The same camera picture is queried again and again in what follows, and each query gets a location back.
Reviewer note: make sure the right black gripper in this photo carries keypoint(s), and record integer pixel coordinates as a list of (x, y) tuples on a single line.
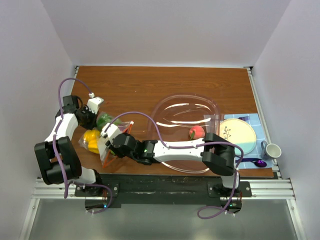
[(109, 143)]

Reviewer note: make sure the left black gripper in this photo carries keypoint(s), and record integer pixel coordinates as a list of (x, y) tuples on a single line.
[(93, 123)]

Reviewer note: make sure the green fake vegetable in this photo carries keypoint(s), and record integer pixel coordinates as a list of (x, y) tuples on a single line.
[(102, 120)]

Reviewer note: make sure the yellow fake bell pepper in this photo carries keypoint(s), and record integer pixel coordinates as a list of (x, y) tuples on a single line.
[(90, 140)]

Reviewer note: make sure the clear zip top bag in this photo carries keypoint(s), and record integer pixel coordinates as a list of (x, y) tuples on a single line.
[(106, 155)]

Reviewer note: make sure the red fake tomato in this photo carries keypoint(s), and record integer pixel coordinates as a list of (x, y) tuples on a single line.
[(196, 132)]

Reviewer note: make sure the green fake grapes bunch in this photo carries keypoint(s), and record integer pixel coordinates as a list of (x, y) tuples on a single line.
[(119, 123)]

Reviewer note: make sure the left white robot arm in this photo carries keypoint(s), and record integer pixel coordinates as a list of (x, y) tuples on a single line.
[(56, 156)]

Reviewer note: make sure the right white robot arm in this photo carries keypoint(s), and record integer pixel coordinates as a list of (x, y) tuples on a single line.
[(216, 153)]

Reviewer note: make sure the clear pink plastic tray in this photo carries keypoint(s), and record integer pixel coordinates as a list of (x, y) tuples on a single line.
[(175, 115)]

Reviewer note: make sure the cream floral plate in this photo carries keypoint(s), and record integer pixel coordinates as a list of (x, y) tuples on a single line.
[(238, 132)]

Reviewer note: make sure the purple plastic fork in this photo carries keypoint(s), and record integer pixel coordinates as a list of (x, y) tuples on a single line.
[(244, 118)]

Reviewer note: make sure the blue checkered placemat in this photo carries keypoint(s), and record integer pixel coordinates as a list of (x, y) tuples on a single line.
[(255, 123)]

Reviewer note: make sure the purple plastic spoon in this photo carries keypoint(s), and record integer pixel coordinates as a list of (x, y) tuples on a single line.
[(256, 161)]

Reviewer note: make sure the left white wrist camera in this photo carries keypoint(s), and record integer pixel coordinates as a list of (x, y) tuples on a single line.
[(94, 103)]

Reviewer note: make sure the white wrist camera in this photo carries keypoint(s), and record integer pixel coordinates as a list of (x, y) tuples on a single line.
[(94, 103), (110, 131)]

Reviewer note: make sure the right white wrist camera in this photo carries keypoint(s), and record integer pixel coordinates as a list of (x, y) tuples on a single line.
[(110, 131)]

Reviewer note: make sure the white blue-handled mug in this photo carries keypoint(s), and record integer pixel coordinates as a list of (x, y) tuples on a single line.
[(270, 151)]

